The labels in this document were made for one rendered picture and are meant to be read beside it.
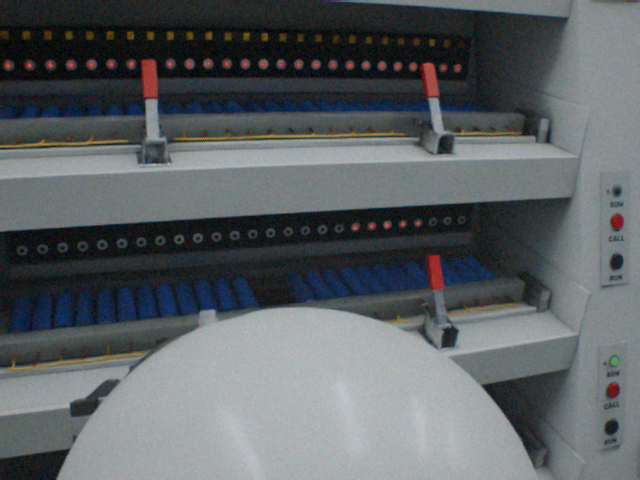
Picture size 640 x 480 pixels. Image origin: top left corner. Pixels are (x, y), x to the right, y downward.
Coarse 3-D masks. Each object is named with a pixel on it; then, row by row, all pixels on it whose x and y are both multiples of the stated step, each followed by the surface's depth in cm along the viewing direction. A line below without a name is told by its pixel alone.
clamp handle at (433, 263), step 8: (432, 256) 63; (432, 264) 63; (432, 272) 63; (440, 272) 63; (432, 280) 63; (440, 280) 63; (432, 288) 63; (440, 288) 63; (440, 296) 63; (440, 304) 63; (440, 312) 62; (440, 320) 62
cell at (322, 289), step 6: (306, 276) 71; (312, 276) 70; (318, 276) 70; (306, 282) 71; (312, 282) 69; (318, 282) 69; (324, 282) 70; (312, 288) 69; (318, 288) 68; (324, 288) 68; (318, 294) 67; (324, 294) 67; (330, 294) 67
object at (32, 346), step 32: (416, 288) 68; (448, 288) 69; (480, 288) 69; (512, 288) 71; (160, 320) 59; (192, 320) 59; (0, 352) 53; (32, 352) 54; (64, 352) 55; (96, 352) 57
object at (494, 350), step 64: (128, 256) 67; (192, 256) 69; (256, 256) 72; (512, 256) 77; (0, 320) 61; (384, 320) 66; (512, 320) 68; (576, 320) 66; (0, 384) 52; (64, 384) 53; (0, 448) 50; (64, 448) 52
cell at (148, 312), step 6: (138, 288) 65; (144, 288) 65; (150, 288) 66; (138, 294) 64; (144, 294) 64; (150, 294) 64; (138, 300) 64; (144, 300) 63; (150, 300) 63; (138, 306) 63; (144, 306) 62; (150, 306) 62; (156, 306) 63; (138, 312) 62; (144, 312) 61; (150, 312) 61; (156, 312) 62; (144, 318) 60
